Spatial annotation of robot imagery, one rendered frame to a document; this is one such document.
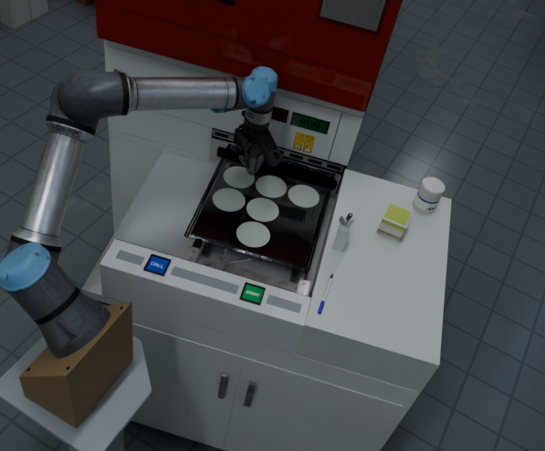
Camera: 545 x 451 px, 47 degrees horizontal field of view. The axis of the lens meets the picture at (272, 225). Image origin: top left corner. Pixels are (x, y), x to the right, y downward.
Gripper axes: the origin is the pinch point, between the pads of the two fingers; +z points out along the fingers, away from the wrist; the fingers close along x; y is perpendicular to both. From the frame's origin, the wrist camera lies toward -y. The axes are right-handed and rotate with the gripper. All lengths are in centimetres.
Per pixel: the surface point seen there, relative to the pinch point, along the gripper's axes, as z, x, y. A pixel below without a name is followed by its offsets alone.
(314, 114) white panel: -17.2, -19.0, -2.6
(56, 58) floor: 97, -36, 212
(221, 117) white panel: -6.1, -2.6, 20.6
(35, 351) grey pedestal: 14, 78, -11
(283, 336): 8, 27, -46
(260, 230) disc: 6.4, 8.7, -15.5
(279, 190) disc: 6.5, -7.3, -5.6
